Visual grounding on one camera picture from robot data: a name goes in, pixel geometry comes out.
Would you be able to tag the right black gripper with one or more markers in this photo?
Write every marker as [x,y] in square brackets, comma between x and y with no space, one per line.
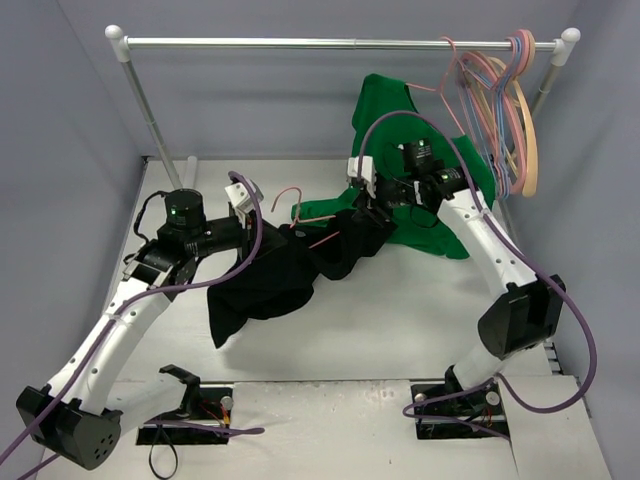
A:
[367,198]

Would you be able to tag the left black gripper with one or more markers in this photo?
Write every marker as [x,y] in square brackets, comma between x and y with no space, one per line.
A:
[245,230]

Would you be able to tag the pink wire hanger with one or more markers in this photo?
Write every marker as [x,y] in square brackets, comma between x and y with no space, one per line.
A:
[298,220]

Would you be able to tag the black t shirt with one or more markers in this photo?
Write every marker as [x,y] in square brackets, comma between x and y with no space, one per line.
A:
[268,289]

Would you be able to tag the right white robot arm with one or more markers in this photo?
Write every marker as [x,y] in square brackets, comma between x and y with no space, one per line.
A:
[525,309]

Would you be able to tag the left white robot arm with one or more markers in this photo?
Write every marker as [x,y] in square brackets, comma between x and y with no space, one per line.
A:
[76,414]

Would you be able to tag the green t shirt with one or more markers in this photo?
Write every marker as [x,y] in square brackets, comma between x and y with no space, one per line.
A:
[416,228]

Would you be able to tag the pink hanger holding green shirt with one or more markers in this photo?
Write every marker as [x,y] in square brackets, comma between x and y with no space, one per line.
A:
[440,88]

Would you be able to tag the bunch of coloured hangers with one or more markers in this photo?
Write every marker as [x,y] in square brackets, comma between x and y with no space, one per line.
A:
[497,114]

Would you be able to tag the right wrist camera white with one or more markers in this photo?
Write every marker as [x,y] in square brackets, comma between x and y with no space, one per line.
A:
[361,174]

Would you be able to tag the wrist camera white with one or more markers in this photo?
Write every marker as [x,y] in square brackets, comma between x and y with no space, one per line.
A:
[361,174]
[240,200]

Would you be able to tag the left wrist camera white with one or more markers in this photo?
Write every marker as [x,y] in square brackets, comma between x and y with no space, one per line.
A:
[240,200]

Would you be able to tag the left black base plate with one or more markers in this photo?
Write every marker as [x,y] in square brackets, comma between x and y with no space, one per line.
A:
[213,409]

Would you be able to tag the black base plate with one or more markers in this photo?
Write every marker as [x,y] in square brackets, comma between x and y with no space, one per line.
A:
[213,409]
[477,415]

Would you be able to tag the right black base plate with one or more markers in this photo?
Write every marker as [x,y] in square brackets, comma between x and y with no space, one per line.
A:
[477,415]

